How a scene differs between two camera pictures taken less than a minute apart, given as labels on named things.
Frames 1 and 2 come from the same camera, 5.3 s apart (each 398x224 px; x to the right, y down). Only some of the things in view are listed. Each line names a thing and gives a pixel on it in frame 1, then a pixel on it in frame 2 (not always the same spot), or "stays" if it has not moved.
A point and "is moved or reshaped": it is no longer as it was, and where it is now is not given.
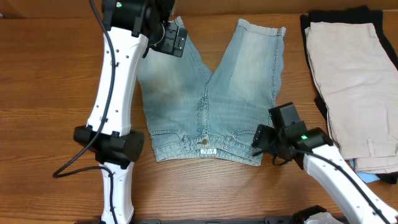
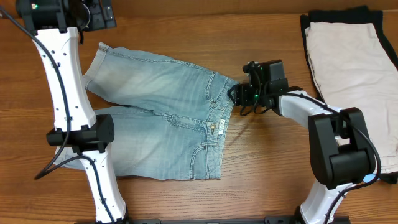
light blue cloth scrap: [367, 177] stays
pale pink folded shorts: [358, 80] stays
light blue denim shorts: [194, 117] is moved or reshaped
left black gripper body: [173, 40] -> [101, 14]
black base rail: [220, 221] stays
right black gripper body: [264, 138] -> [237, 95]
